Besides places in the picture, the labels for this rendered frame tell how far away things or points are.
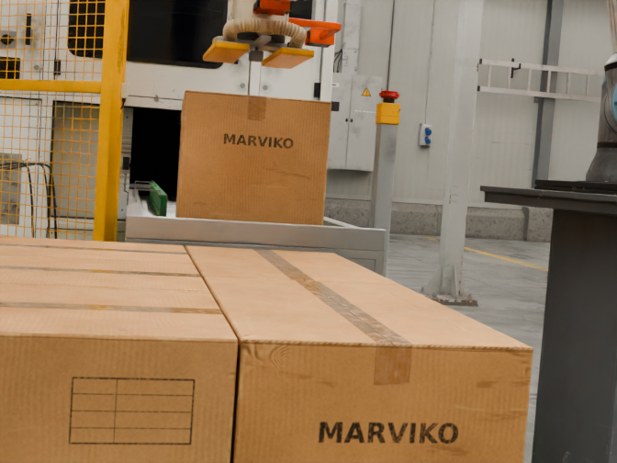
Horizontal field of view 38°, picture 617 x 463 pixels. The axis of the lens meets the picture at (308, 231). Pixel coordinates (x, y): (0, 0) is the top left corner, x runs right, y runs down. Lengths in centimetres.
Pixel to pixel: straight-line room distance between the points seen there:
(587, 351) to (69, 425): 139
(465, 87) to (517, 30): 688
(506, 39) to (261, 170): 1003
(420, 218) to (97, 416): 1063
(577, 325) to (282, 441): 119
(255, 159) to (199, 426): 138
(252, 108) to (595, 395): 114
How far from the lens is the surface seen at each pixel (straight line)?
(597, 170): 222
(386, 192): 301
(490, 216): 1202
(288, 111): 244
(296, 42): 262
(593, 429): 222
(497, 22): 1229
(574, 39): 1275
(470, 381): 121
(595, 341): 219
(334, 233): 240
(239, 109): 242
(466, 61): 556
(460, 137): 552
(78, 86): 320
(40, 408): 114
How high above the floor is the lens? 76
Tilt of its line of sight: 4 degrees down
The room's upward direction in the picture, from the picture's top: 4 degrees clockwise
